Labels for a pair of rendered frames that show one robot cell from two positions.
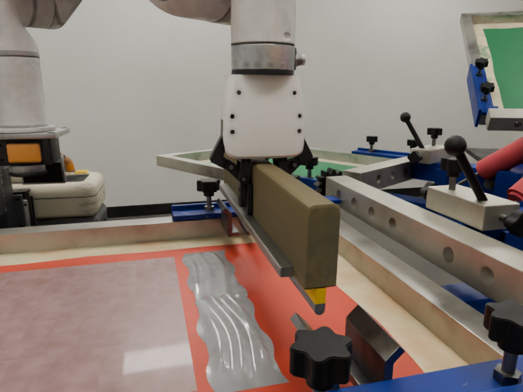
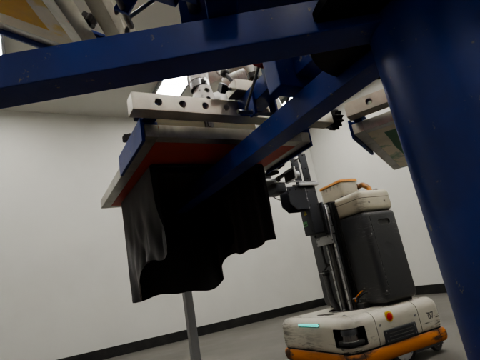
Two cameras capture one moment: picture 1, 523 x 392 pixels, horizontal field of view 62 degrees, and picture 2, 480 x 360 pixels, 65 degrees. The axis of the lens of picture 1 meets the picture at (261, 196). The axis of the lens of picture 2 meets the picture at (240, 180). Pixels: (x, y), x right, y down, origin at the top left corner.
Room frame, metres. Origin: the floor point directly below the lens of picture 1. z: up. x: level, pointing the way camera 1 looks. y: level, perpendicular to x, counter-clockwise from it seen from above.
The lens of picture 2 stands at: (0.26, -1.26, 0.52)
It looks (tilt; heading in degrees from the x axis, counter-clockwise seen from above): 15 degrees up; 74
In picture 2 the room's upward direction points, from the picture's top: 10 degrees counter-clockwise
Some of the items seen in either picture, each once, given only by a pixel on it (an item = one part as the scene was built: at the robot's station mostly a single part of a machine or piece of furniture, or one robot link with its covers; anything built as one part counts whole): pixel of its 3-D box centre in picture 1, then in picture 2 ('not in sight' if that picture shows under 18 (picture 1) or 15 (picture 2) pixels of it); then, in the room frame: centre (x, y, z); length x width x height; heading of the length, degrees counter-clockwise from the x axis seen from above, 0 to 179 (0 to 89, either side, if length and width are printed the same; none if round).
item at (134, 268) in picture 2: not in sight; (143, 240); (0.27, 0.19, 0.74); 0.46 x 0.04 x 0.42; 105
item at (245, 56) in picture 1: (268, 58); (201, 85); (0.54, -0.01, 1.26); 0.09 x 0.07 x 0.03; 105
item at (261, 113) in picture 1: (262, 110); (202, 100); (0.54, 0.00, 1.20); 0.10 x 0.08 x 0.11; 105
